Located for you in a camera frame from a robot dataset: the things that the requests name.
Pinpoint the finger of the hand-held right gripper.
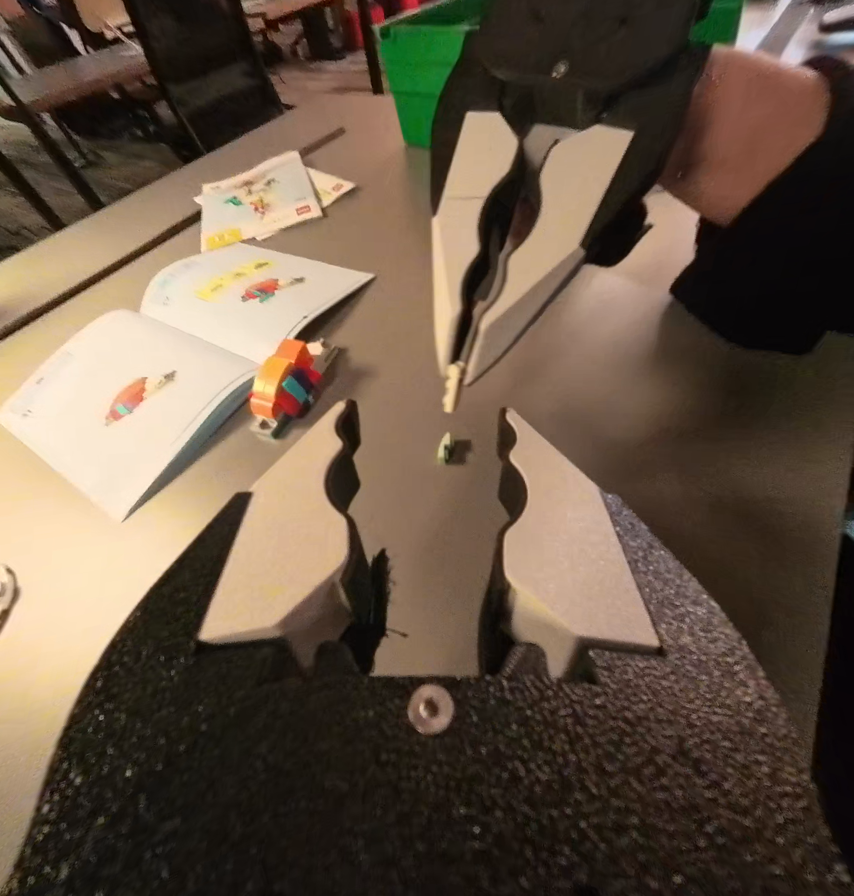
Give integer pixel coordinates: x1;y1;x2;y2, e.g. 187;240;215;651
462;125;636;387
430;111;525;379

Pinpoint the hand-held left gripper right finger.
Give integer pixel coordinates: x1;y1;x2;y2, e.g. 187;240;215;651
497;407;662;681

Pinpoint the dark background table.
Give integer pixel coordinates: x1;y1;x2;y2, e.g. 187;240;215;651
0;50;156;211

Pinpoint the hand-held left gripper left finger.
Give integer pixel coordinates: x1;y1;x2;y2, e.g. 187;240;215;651
197;400;364;673

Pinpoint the orange lego fish model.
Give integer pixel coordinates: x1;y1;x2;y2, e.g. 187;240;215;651
248;337;341;441

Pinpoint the small lego leaflet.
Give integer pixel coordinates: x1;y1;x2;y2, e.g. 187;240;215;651
307;167;357;208

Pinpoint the person's right hand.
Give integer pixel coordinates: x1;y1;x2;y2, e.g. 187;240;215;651
657;48;833;226

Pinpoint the large lego leaflet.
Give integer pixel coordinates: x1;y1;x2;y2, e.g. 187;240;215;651
194;150;325;253

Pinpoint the person's right forearm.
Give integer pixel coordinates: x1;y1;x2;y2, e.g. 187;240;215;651
671;59;854;393

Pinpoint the green plastic bin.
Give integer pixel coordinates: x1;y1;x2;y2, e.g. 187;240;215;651
376;0;744;149

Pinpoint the black chair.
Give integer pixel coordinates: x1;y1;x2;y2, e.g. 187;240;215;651
122;0;288;161

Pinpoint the open instruction booklet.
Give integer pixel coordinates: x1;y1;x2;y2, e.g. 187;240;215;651
0;241;376;523

